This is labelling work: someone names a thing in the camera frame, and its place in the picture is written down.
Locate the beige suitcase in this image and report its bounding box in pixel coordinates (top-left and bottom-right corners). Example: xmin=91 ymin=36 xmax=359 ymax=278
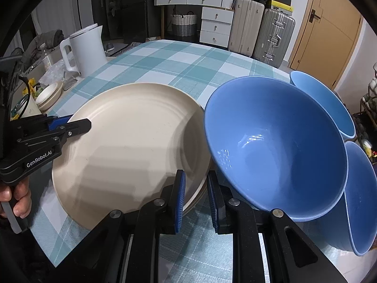
xmin=228 ymin=0 xmax=266 ymax=58

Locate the blue bowl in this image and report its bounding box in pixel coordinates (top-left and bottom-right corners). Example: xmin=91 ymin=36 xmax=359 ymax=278
xmin=315 ymin=141 xmax=377 ymax=256
xmin=204 ymin=76 xmax=348 ymax=222
xmin=290 ymin=71 xmax=356 ymax=139

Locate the person's left hand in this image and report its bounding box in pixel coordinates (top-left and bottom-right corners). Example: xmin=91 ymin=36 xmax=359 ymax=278
xmin=0 ymin=180 xmax=32 ymax=219

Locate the black cable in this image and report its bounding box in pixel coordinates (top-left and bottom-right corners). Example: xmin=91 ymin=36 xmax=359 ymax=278
xmin=6 ymin=62 xmax=33 ymax=118

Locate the black refrigerator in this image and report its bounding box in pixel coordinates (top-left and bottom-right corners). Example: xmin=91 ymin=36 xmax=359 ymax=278
xmin=91 ymin=0 xmax=149 ymax=43

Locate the stack of small cream bowls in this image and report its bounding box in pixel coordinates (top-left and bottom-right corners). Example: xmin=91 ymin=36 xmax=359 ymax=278
xmin=35 ymin=83 xmax=64 ymax=111

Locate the metal stand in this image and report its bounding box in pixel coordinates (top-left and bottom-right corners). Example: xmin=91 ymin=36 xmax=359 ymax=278
xmin=61 ymin=71 xmax=78 ymax=92

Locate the patterned rug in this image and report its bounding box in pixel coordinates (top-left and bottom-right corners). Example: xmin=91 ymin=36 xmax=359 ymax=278
xmin=113 ymin=41 xmax=142 ymax=56

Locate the wooden shoe rack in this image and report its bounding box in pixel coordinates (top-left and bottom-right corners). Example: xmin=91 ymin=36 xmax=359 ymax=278
xmin=353 ymin=62 xmax=377 ymax=160

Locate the white drawer cabinet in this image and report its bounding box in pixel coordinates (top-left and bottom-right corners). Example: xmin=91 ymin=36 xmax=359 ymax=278
xmin=200 ymin=6 xmax=234 ymax=48

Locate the clear plastic bottle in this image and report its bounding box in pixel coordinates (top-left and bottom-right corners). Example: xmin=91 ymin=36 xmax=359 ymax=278
xmin=40 ymin=44 xmax=53 ymax=71

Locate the woven laundry basket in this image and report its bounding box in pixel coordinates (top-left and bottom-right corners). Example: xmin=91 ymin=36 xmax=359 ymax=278
xmin=172 ymin=11 xmax=198 ymax=37

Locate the silver suitcase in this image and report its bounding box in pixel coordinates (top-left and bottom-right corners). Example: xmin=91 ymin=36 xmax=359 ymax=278
xmin=253 ymin=7 xmax=296 ymax=68

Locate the wooden door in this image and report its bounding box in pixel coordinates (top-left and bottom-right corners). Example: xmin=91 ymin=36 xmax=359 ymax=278
xmin=288 ymin=0 xmax=363 ymax=90

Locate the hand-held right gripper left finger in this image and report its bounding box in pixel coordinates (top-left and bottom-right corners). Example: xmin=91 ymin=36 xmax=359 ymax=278
xmin=54 ymin=169 xmax=187 ymax=283

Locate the cream plate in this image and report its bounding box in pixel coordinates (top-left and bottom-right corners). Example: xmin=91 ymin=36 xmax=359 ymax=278
xmin=51 ymin=83 xmax=213 ymax=233
xmin=183 ymin=171 xmax=211 ymax=210
xmin=183 ymin=183 xmax=208 ymax=213

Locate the white electric kettle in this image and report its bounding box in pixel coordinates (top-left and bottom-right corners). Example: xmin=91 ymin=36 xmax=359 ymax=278
xmin=60 ymin=24 xmax=108 ymax=79

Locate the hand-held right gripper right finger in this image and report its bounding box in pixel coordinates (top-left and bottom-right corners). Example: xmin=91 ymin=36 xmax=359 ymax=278
xmin=207 ymin=171 xmax=348 ymax=283

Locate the white cup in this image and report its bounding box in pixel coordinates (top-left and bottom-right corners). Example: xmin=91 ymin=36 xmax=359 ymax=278
xmin=13 ymin=93 xmax=42 ymax=119

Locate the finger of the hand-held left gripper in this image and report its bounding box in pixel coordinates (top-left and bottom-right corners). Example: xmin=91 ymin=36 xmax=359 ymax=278
xmin=18 ymin=119 xmax=92 ymax=151
xmin=12 ymin=114 xmax=73 ymax=137

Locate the dark cloth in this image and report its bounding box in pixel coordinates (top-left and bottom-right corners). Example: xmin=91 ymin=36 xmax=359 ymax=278
xmin=22 ymin=32 xmax=64 ymax=65

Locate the yellow black box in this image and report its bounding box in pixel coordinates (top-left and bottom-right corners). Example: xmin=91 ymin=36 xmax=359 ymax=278
xmin=269 ymin=0 xmax=295 ymax=10

